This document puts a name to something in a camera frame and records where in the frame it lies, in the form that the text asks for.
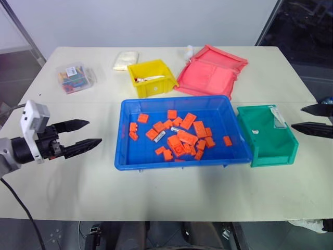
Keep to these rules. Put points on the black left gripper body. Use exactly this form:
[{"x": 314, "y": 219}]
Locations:
[{"x": 48, "y": 145}]

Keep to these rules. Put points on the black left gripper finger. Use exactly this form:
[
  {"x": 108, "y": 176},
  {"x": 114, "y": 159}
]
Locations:
[
  {"x": 72, "y": 125},
  {"x": 83, "y": 147}
]

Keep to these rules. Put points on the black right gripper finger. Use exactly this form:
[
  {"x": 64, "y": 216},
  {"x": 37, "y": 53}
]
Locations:
[
  {"x": 314, "y": 129},
  {"x": 320, "y": 110}
]

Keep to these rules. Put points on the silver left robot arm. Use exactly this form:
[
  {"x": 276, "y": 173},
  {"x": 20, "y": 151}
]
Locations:
[{"x": 6, "y": 156}]

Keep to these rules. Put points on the clear box of coloured items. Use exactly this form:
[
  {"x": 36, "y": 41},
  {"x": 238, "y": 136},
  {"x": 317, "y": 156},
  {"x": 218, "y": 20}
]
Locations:
[{"x": 75, "y": 78}]

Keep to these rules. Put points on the blue shiny object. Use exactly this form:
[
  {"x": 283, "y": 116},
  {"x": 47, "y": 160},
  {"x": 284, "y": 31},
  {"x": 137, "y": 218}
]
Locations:
[{"x": 326, "y": 100}]

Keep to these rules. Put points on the clear bag in green bin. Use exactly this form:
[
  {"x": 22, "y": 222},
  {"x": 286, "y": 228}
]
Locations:
[{"x": 279, "y": 121}]

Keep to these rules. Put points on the blue plastic tray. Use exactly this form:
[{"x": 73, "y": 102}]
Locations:
[{"x": 130, "y": 156}]

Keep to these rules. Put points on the green plastic bin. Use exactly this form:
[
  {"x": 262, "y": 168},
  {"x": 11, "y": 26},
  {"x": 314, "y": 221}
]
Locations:
[{"x": 270, "y": 148}]

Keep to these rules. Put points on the small orange block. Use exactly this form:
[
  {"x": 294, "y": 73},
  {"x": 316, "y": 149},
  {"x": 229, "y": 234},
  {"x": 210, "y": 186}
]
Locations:
[
  {"x": 158, "y": 126},
  {"x": 227, "y": 140},
  {"x": 201, "y": 145},
  {"x": 167, "y": 156},
  {"x": 179, "y": 150},
  {"x": 199, "y": 155},
  {"x": 179, "y": 160},
  {"x": 151, "y": 134},
  {"x": 143, "y": 118},
  {"x": 133, "y": 136},
  {"x": 173, "y": 140},
  {"x": 209, "y": 142},
  {"x": 172, "y": 114},
  {"x": 167, "y": 124},
  {"x": 208, "y": 132},
  {"x": 189, "y": 149},
  {"x": 161, "y": 150},
  {"x": 177, "y": 121},
  {"x": 133, "y": 127}
]

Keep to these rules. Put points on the small white sticker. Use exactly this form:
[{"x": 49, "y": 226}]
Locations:
[{"x": 255, "y": 131}]

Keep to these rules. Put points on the white plastic bag packet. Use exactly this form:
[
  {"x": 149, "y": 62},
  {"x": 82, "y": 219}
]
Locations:
[{"x": 125, "y": 60}]

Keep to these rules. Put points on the yellow plastic bin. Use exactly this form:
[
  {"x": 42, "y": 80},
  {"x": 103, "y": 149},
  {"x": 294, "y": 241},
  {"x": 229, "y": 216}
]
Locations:
[{"x": 153, "y": 88}]

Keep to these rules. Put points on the beige sticks in bin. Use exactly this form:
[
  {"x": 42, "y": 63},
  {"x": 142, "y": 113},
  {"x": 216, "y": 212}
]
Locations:
[{"x": 151, "y": 78}]

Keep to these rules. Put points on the white crumpled cloth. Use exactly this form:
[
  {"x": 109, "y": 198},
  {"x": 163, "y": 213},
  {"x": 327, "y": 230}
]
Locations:
[{"x": 307, "y": 225}]

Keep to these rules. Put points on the long orange block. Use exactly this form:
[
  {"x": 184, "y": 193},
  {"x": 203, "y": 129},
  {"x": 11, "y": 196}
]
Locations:
[
  {"x": 188, "y": 121},
  {"x": 199, "y": 129},
  {"x": 187, "y": 137}
]

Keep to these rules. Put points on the pink fabric folding tray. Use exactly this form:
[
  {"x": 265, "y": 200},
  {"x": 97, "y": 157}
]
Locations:
[{"x": 208, "y": 75}]

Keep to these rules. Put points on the small crumpled white wrapper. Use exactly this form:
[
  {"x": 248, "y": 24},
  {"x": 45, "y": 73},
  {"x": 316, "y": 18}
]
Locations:
[{"x": 187, "y": 52}]

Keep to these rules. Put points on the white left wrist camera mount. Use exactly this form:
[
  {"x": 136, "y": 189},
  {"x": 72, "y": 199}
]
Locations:
[{"x": 29, "y": 114}]

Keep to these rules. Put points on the black bracket under table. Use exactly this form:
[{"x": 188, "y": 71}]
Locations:
[{"x": 92, "y": 238}]

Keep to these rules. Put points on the grey window frame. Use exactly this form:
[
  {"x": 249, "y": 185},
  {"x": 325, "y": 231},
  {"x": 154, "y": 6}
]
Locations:
[{"x": 268, "y": 23}]

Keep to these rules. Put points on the grey metal frame post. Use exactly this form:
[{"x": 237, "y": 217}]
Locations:
[{"x": 23, "y": 31}]

